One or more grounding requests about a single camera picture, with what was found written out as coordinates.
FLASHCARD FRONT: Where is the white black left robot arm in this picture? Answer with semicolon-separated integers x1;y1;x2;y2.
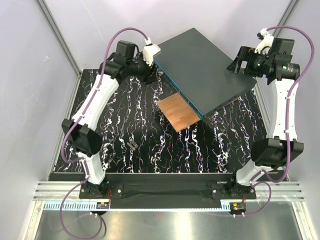
61;39;161;198

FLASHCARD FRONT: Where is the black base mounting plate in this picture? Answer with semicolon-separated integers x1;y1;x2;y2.
79;173;256;210

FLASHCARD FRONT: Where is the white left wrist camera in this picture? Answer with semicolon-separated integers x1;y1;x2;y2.
142;37;161;67

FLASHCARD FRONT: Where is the black marble pattern mat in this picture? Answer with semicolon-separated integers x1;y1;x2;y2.
51;68;287;175

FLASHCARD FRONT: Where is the aluminium rail frame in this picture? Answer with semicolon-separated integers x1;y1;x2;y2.
32;181;304;202

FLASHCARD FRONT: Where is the brown wooden board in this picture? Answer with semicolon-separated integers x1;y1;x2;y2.
157;93;241;133

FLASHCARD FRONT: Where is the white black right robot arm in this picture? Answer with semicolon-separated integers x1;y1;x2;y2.
221;34;304;199

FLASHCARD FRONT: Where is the dark grey network switch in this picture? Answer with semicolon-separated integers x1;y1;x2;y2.
154;28;257;120

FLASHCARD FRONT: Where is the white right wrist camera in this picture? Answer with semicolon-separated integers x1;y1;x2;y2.
254;28;274;55

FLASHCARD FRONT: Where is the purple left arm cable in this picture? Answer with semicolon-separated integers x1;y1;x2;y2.
59;27;151;238

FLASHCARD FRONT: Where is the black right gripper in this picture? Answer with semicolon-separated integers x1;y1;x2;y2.
225;46;272;78

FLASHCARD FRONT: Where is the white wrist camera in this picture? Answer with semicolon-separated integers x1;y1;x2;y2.
254;28;274;55
142;37;161;67

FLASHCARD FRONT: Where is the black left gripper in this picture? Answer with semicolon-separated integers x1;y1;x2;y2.
127;51;159;86

